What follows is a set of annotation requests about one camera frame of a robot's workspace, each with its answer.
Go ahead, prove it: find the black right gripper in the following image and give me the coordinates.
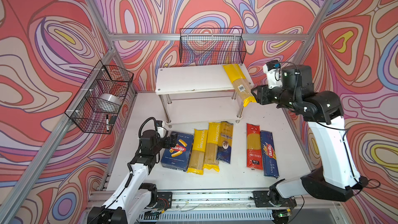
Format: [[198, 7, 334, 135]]
[[250, 84, 299, 111]]

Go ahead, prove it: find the red spaghetti bag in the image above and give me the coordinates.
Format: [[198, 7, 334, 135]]
[[247, 123, 263, 170]]

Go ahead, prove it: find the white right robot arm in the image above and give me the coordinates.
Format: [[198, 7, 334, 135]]
[[254, 61, 369, 205]]

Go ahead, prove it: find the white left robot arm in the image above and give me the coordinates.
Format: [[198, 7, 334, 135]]
[[87, 117, 177, 224]]

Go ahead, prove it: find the white two-tier shelf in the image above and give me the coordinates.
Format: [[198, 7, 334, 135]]
[[155, 65, 244, 127]]

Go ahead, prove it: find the blue Barilla rigatoni box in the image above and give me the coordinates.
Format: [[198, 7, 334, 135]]
[[161, 132, 194, 172]]

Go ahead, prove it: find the yellow Pastatime spaghetti bag left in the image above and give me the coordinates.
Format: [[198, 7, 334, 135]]
[[187, 129, 208, 175]]

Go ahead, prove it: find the yellow pastatime spaghetti bag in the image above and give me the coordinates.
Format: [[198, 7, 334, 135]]
[[203, 122, 221, 172], [187, 129, 208, 175]]

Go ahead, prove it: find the yellow Pastatime spaghetti bag right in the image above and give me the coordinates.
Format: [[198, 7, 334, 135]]
[[203, 122, 221, 172]]

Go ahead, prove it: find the dark blue spaghetti bag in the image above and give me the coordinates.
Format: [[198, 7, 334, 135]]
[[217, 121, 234, 164]]

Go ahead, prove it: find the black marker pen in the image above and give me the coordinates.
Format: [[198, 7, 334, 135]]
[[106, 115, 110, 132]]

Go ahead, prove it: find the blue Barilla spaghetti box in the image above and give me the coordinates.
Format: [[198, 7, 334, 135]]
[[260, 131, 279, 178]]

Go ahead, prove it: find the silver tape roll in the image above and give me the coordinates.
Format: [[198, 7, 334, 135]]
[[97, 93, 122, 114]]

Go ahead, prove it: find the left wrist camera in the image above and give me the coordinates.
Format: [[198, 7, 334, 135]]
[[155, 120, 167, 138]]

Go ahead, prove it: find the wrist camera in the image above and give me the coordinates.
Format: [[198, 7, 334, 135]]
[[263, 60, 283, 89], [155, 120, 167, 138]]

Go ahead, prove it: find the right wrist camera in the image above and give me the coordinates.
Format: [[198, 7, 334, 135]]
[[263, 60, 283, 89]]

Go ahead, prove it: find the black wire basket back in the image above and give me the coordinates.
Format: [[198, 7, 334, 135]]
[[179, 27, 247, 66]]

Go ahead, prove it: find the black wire basket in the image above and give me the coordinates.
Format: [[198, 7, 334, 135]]
[[179, 27, 247, 66], [65, 61, 134, 134]]

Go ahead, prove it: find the black wire basket left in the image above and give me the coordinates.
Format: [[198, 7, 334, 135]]
[[65, 61, 134, 134]]

